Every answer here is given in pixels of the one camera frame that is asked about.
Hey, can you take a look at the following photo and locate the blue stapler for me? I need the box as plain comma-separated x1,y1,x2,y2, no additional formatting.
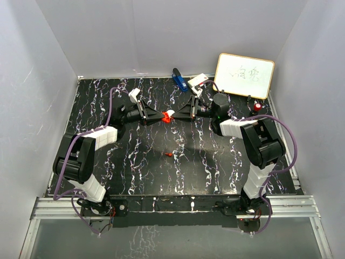
172,68,188,92

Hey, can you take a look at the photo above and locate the white cardboard box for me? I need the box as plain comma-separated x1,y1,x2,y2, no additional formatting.
188,73,209,88

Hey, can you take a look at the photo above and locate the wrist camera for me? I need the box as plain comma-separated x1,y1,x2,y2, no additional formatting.
128,88,141,104
191,82,204,99

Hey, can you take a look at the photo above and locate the red earbud charging case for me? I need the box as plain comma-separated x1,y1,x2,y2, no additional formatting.
161,112,171,124

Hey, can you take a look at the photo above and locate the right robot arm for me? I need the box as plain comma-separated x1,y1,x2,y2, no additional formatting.
170,93,286,216

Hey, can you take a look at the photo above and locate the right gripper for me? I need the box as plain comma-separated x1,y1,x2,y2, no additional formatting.
172,96,217,122

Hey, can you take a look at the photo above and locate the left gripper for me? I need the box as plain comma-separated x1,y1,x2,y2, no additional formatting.
121,100,165,127

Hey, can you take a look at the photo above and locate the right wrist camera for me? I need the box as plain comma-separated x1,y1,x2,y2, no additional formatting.
191,82,204,99

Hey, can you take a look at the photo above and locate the red stamp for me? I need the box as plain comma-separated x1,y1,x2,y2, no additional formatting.
253,103,262,112

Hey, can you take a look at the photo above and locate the white earbud charging case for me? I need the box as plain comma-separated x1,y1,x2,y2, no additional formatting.
167,110,175,116

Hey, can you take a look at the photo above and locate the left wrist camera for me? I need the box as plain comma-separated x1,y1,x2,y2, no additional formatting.
128,88,141,104

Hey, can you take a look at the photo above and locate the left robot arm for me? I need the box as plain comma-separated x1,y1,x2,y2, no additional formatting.
53,100,170,215

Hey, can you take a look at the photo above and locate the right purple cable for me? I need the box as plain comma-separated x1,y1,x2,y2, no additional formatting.
202,80,299,238

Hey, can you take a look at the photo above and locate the small whiteboard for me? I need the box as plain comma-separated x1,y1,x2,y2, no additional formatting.
213,53,275,100

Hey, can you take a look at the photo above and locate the aluminium frame rail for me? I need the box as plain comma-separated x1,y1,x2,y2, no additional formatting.
19,195,332,258

